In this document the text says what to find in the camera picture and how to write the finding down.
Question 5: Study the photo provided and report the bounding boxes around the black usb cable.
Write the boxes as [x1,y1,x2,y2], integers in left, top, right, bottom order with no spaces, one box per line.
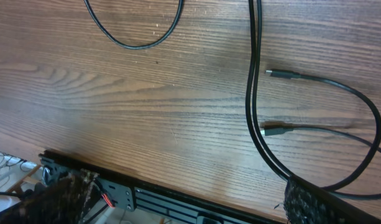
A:
[83,0,185,50]
[244,0,381,200]

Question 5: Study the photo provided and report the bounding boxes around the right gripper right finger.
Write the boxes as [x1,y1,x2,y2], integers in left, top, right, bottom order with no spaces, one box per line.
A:
[283,175,381,224]

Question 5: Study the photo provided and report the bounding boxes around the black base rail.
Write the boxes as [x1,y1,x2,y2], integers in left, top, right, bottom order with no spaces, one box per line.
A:
[39,151,281,224]

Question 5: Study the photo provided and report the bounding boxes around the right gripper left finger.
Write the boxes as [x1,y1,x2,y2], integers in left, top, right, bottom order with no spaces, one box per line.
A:
[0,169,98,224]

